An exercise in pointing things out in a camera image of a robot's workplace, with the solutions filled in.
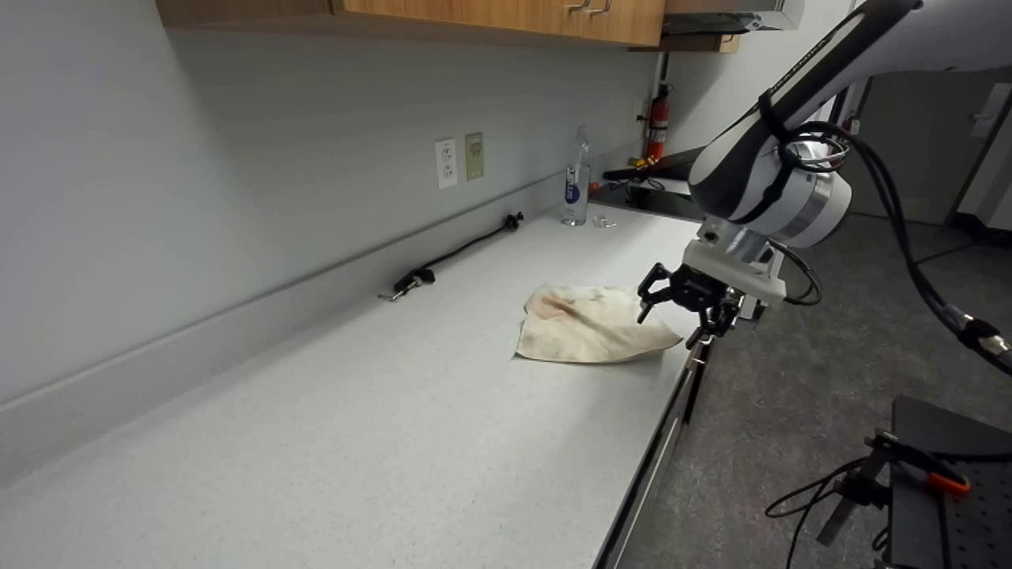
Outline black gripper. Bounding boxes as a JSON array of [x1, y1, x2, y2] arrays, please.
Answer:
[[636, 263, 747, 354]]

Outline cream stained towel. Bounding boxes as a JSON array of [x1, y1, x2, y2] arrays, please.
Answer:
[[511, 280, 685, 368]]

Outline clear water bottle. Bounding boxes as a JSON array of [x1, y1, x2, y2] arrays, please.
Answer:
[[556, 127, 594, 232]]

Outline red fire extinguisher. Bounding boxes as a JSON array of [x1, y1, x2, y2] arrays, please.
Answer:
[[643, 50, 675, 168]]

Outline black breadboard table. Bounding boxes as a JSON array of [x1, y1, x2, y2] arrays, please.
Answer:
[[886, 393, 1012, 569]]

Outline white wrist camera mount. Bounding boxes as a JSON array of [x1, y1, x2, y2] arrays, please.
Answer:
[[681, 232, 790, 305]]

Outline black power cord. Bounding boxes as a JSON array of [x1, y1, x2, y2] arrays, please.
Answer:
[[383, 209, 529, 304]]

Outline black floor cables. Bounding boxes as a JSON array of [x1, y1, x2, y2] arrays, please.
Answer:
[[763, 453, 883, 569]]

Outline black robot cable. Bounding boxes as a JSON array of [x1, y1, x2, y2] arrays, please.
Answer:
[[758, 99, 1012, 378]]

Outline beige wall plate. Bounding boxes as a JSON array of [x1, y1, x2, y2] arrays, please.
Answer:
[[460, 130, 491, 183]]

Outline white wall outlet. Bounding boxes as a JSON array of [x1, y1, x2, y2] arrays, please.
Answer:
[[433, 135, 464, 194]]

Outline dark wall shelf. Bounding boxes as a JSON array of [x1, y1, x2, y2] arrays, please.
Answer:
[[662, 0, 805, 57]]

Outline orange-handled clamp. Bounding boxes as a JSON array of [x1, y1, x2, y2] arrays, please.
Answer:
[[862, 428, 976, 506]]

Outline wooden wall cabinet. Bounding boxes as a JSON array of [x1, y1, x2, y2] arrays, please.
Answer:
[[154, 0, 670, 50]]

